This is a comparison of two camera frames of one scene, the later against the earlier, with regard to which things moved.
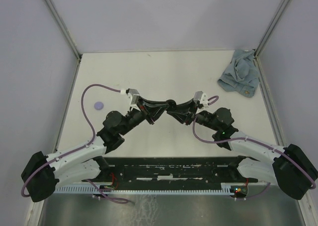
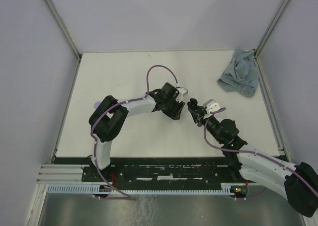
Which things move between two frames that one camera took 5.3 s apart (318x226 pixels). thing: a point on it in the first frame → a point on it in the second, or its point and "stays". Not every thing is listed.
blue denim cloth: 241,75 stays
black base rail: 128,172 stays
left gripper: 154,113 → 175,114
